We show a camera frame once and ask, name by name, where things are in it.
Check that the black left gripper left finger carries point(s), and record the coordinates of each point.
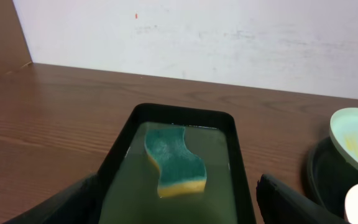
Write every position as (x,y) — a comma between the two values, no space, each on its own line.
(79,203)

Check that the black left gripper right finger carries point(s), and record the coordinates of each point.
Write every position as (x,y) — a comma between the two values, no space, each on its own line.
(279,204)

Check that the green and yellow sponge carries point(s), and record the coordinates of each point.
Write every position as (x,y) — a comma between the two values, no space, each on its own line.
(180,171)

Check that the mint green plate with stain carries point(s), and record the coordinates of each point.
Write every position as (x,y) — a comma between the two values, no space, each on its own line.
(343,130)

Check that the round black serving tray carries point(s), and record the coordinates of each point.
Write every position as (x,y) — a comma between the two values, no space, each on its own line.
(327,177)

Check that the black rectangular water tray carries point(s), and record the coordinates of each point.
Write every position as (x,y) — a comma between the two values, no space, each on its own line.
(129,179)

